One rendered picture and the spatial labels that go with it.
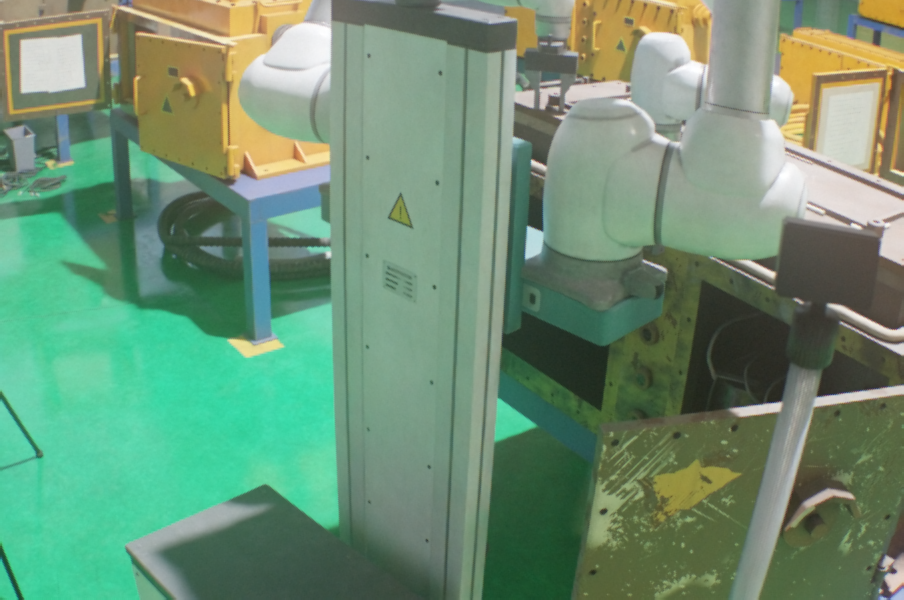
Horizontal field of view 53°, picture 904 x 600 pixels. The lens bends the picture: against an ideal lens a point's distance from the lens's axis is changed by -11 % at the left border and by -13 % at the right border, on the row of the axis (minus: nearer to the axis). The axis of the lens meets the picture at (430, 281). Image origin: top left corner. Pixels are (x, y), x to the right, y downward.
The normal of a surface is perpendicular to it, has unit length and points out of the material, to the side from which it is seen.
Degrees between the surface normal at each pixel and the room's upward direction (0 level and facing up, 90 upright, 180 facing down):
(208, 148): 90
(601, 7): 90
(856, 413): 90
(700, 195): 69
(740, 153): 77
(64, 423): 0
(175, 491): 0
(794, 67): 90
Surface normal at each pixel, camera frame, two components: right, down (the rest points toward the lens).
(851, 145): 0.54, 0.36
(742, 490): 0.16, 0.42
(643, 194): -0.31, 0.26
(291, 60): -0.35, -0.31
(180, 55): -0.64, 0.31
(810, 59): -0.80, 0.23
